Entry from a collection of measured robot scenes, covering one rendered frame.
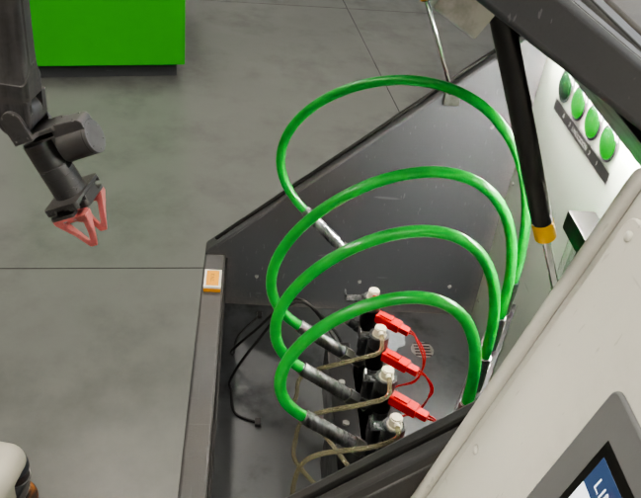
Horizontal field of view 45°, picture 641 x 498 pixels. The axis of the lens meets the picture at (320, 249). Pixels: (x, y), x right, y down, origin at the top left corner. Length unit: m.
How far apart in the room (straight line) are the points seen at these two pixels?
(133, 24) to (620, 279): 3.85
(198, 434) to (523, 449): 0.58
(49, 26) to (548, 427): 3.87
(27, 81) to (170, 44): 3.11
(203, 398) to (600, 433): 0.71
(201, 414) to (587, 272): 0.67
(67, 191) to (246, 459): 0.53
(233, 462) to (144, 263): 1.82
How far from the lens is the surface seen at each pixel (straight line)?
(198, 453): 1.12
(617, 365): 0.60
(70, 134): 1.31
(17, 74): 1.30
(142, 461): 2.33
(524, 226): 1.09
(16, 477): 2.03
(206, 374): 1.22
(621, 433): 0.58
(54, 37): 4.33
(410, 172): 0.91
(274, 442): 1.29
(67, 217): 1.37
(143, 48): 4.37
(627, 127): 0.99
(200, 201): 3.36
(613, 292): 0.62
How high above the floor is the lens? 1.82
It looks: 36 degrees down
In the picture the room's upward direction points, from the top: 8 degrees clockwise
